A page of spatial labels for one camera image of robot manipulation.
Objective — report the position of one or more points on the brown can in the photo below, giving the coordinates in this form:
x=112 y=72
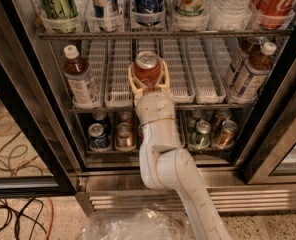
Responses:
x=125 y=137
x=126 y=117

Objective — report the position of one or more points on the green can top shelf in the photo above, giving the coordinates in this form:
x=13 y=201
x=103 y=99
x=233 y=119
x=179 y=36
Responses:
x=60 y=9

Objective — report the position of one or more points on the orange can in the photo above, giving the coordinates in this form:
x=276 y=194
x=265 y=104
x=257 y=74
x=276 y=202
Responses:
x=218 y=117
x=225 y=136

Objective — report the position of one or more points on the silver blue can top shelf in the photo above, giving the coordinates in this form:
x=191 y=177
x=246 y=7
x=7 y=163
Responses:
x=105 y=8

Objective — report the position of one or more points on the steel fridge bottom grille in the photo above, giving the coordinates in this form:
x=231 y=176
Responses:
x=124 y=190

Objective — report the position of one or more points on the brown can rear bottom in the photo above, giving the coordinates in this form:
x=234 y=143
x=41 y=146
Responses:
x=126 y=117

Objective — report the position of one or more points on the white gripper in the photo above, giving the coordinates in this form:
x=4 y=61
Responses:
x=155 y=107

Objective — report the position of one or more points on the clear plastic bin with bag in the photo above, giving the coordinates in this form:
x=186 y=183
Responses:
x=145 y=224

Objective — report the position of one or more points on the tea bottle front right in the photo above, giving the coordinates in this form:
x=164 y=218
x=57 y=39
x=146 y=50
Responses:
x=254 y=72

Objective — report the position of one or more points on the tea bottle rear right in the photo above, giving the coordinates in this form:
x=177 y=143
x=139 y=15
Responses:
x=246 y=47

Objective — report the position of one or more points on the blue pepsi can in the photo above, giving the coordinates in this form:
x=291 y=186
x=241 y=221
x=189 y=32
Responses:
x=101 y=117
x=98 y=137

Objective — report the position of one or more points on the orange can front bottom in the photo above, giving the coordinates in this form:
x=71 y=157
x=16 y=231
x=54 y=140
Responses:
x=225 y=136

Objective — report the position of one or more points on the glass fridge door right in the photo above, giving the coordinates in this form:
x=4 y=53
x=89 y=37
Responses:
x=270 y=132

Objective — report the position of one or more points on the glass fridge door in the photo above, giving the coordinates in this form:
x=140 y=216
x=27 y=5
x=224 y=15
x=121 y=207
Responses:
x=33 y=91
x=270 y=132

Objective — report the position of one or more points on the red can front bottom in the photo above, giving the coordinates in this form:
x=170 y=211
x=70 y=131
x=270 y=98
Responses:
x=140 y=134

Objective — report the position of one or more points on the orange can rear bottom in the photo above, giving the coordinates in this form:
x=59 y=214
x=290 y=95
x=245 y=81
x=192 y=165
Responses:
x=218 y=117

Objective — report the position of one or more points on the brown can front bottom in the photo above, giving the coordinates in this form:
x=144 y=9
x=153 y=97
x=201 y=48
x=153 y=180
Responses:
x=125 y=137

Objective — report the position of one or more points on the green can front bottom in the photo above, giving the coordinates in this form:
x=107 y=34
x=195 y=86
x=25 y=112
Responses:
x=200 y=137

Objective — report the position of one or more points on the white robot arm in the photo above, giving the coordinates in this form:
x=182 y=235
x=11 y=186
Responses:
x=164 y=163

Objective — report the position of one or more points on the blue pepsi can front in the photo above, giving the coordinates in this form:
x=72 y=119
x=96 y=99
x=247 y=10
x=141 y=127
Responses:
x=98 y=137

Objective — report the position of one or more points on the green can rear bottom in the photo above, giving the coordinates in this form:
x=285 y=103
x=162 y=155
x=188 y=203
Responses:
x=193 y=116

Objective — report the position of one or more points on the glass fridge door left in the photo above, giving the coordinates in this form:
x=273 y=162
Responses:
x=33 y=91

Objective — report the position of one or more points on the tea bottle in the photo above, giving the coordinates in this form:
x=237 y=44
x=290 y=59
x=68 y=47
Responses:
x=254 y=72
x=246 y=47

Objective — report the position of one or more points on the tea bottle left middle shelf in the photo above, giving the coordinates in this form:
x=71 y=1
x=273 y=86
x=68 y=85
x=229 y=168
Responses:
x=80 y=78

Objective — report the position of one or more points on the blue pepsi can rear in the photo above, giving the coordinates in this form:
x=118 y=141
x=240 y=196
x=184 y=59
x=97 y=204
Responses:
x=101 y=117

